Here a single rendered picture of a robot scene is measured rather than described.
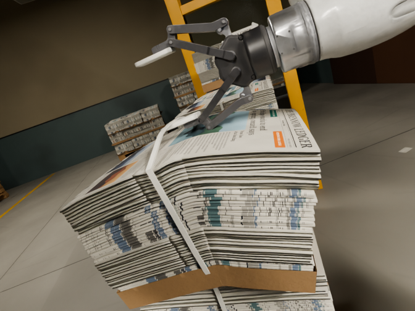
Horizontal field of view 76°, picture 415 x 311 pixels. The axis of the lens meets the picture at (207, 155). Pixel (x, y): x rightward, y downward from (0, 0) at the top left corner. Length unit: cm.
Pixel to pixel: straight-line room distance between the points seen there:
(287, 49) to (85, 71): 734
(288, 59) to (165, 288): 41
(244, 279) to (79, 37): 751
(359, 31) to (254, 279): 38
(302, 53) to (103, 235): 42
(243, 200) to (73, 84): 747
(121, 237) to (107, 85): 714
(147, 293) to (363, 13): 53
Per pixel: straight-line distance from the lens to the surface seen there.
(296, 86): 208
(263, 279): 45
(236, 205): 37
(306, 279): 45
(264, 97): 95
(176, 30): 47
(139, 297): 54
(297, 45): 42
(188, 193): 38
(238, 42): 45
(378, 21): 44
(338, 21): 42
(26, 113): 819
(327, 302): 55
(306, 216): 38
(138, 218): 43
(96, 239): 50
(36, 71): 802
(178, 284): 49
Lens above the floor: 118
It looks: 17 degrees down
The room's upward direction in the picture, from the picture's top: 20 degrees counter-clockwise
